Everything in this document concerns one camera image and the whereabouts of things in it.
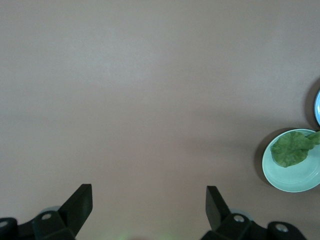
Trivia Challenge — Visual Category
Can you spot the green lettuce leaf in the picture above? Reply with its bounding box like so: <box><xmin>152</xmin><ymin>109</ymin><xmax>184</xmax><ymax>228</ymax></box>
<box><xmin>269</xmin><ymin>130</ymin><xmax>320</xmax><ymax>168</ymax></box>

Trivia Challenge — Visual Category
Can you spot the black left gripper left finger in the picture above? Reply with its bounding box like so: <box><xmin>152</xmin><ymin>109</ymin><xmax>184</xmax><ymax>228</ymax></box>
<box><xmin>18</xmin><ymin>183</ymin><xmax>94</xmax><ymax>240</ymax></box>

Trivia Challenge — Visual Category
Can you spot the light green round plate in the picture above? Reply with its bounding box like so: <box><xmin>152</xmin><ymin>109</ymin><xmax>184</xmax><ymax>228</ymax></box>
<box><xmin>261</xmin><ymin>128</ymin><xmax>320</xmax><ymax>193</ymax></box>

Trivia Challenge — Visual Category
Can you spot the blue round plate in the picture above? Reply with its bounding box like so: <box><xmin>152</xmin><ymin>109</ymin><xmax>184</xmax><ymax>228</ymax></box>
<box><xmin>313</xmin><ymin>88</ymin><xmax>320</xmax><ymax>126</ymax></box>

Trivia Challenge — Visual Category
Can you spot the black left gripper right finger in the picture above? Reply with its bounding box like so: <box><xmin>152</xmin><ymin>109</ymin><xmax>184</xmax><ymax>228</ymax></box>
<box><xmin>201</xmin><ymin>185</ymin><xmax>269</xmax><ymax>240</ymax></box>

